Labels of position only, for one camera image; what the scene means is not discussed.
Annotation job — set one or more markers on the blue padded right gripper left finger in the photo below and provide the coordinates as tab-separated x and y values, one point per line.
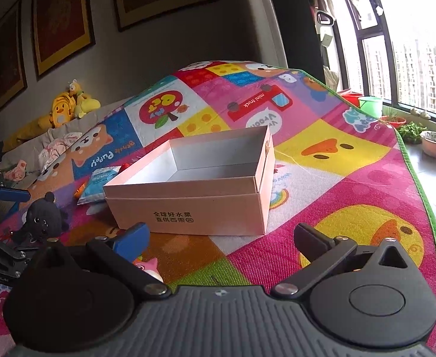
115	257

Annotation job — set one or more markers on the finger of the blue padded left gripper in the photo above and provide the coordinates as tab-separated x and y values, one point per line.
14	195

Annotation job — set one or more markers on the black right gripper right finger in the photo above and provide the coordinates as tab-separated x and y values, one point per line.
327	257

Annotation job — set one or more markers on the black plush toy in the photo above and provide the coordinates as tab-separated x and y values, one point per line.
44	220

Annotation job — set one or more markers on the blue wet wipes pack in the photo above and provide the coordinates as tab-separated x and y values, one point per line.
93	190

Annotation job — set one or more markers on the small pink cloth piece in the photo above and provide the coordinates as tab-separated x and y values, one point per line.
17	173

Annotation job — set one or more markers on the grey sofa blanket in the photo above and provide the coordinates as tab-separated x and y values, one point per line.
30	150

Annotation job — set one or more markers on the pink white crumpled cloth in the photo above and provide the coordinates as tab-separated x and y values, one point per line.
56	148

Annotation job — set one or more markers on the yellow duck plush toy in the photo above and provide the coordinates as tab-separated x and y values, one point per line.
66	106

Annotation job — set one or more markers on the pink cardboard box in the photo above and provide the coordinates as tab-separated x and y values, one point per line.
206	184

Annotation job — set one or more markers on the red flower pot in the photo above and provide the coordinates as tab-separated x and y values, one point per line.
393	121

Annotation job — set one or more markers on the green plastic bucket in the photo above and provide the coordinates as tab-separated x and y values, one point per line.
371	105

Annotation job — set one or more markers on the gold framed wall picture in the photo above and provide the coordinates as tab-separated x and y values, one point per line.
13	79

